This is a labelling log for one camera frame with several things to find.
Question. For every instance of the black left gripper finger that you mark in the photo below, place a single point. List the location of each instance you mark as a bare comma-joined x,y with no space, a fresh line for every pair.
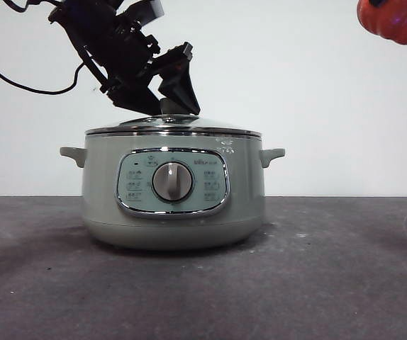
184,92
136,99

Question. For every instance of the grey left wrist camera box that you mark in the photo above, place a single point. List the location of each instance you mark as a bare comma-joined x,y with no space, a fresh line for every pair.
150,10

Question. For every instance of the glass lid with green knob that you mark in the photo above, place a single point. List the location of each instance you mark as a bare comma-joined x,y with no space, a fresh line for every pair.
203,124

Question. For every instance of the pale green electric pot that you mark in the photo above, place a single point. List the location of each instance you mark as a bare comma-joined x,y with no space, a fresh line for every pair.
104,184

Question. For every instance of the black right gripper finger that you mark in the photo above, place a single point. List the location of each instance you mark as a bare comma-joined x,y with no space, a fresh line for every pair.
376,2

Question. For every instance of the orange toy pumpkin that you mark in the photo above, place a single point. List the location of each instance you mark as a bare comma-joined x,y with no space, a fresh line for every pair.
398,21

